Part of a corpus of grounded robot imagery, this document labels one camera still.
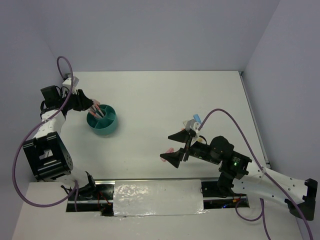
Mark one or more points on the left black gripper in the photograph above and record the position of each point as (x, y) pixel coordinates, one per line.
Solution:
(83, 102)

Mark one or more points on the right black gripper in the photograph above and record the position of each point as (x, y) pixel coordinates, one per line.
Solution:
(174, 158)

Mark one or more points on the pink correction tape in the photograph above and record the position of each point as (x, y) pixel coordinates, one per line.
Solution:
(170, 150)

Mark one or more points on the pink white mini stapler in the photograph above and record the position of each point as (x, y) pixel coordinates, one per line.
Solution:
(95, 103)

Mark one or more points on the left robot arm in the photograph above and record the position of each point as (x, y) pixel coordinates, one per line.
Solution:
(46, 153)

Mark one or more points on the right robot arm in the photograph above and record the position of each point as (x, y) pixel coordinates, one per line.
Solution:
(241, 175)

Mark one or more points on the teal round divided organizer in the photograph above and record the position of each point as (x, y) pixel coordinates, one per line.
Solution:
(106, 125)

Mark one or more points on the blue correction tape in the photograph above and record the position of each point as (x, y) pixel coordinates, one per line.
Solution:
(197, 118)

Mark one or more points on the silver foil sheet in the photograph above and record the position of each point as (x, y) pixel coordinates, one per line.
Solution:
(158, 198)

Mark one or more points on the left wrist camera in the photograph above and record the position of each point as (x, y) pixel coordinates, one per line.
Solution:
(68, 83)

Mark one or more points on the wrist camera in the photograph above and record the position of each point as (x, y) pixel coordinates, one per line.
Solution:
(68, 83)
(193, 129)

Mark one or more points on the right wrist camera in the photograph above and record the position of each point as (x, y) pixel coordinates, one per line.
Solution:
(193, 129)

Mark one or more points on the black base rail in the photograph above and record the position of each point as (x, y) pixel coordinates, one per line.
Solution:
(102, 201)

